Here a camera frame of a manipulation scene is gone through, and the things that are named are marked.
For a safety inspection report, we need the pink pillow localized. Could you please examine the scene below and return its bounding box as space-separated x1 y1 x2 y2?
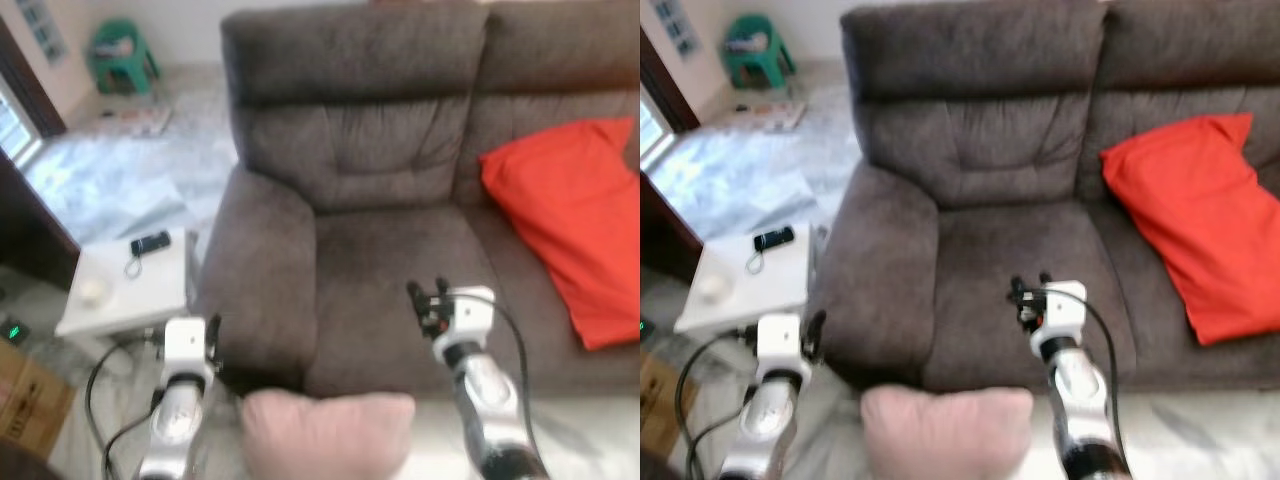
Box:
241 390 417 480
860 386 1035 480

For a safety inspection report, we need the brown fabric sofa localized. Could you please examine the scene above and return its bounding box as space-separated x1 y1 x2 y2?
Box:
192 0 641 401
808 0 1280 394

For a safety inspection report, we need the red pillow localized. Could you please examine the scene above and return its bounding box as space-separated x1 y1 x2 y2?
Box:
1100 113 1280 347
479 117 641 352

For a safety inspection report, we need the printed floor mat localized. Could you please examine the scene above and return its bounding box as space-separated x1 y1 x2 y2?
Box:
730 98 808 134
95 103 174 139

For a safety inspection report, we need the white side table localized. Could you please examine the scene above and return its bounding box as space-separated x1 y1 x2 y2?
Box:
55 228 199 339
673 223 817 336

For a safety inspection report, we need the brown cardboard box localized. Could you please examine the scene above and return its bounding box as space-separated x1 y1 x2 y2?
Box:
0 345 77 460
640 350 692 453

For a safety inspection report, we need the dark wooden door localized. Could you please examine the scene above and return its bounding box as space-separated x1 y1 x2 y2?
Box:
640 168 700 285
0 148 82 292

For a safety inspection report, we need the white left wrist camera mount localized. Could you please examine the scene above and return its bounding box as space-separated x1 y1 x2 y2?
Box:
756 313 813 377
162 317 210 374

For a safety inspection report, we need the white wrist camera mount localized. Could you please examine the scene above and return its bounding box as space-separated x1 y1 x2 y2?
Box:
446 286 497 347
756 313 813 377
1040 281 1089 342
162 317 210 374

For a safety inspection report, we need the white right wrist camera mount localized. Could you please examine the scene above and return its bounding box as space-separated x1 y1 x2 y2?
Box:
446 286 497 347
1040 281 1089 342

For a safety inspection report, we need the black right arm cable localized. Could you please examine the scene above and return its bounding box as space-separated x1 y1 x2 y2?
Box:
1078 287 1133 471
480 292 547 473

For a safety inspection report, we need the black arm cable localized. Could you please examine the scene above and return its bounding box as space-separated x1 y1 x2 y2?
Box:
85 338 167 480
674 335 761 480
480 292 547 473
1078 287 1133 471

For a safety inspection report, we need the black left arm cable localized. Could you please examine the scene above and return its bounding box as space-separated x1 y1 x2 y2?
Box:
674 335 761 480
85 338 167 480

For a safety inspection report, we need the dark wooden door frame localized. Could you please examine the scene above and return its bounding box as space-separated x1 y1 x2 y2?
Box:
640 28 702 137
0 18 69 139

